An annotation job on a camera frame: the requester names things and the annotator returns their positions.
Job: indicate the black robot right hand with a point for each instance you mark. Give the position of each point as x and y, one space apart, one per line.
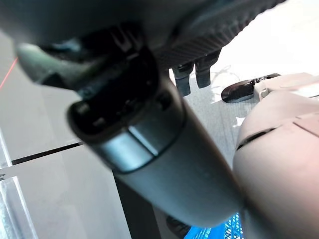
149 149

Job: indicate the blue plastic shopping basket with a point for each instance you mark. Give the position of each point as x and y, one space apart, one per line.
231 229

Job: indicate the black robot right foot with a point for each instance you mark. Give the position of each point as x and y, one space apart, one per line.
239 90

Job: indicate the clear shelf price rail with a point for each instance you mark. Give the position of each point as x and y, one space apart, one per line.
10 199

